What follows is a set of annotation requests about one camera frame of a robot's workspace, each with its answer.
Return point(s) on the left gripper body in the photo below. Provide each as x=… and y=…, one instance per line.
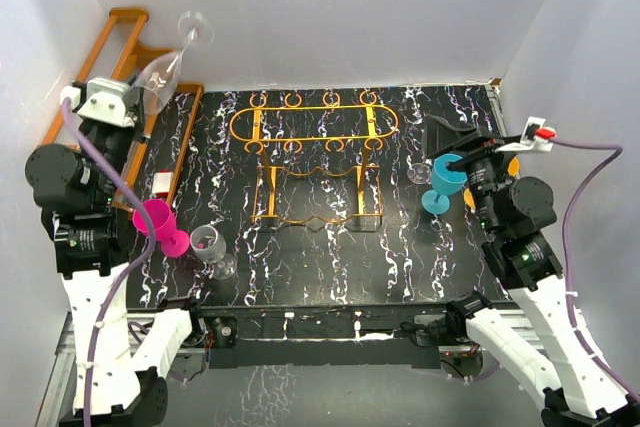
x=133, y=116

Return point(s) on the orange wooden stepped shelf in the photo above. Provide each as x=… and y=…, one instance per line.
x=119, y=53

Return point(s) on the clear champagne flute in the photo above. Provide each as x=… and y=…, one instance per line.
x=419, y=173

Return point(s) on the pink plastic wine glass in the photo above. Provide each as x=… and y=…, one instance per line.
x=172, y=241

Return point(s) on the orange plastic wine glass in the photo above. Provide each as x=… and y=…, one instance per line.
x=512, y=170

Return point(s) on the aluminium base frame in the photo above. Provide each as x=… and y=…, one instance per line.
x=316, y=335

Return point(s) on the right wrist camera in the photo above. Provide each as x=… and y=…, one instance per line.
x=536, y=137

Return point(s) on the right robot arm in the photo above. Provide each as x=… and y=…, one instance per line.
x=525, y=267

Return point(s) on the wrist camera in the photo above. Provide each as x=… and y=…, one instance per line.
x=98, y=100
x=536, y=137

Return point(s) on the teal plastic wine glass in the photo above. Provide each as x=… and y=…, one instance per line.
x=444, y=183

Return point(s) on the red white small box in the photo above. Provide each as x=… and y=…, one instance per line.
x=161, y=184

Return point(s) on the clear large wine glass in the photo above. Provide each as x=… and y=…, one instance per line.
x=158, y=81

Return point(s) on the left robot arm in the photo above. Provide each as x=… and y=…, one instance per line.
x=101, y=232

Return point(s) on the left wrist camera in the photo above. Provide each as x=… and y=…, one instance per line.
x=98, y=100

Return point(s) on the gold metal wine glass rack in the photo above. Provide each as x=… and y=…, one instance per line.
x=246, y=126

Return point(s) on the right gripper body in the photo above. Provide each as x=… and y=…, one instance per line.
x=484, y=147

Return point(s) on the clear short wine glass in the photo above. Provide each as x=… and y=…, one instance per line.
x=210, y=248

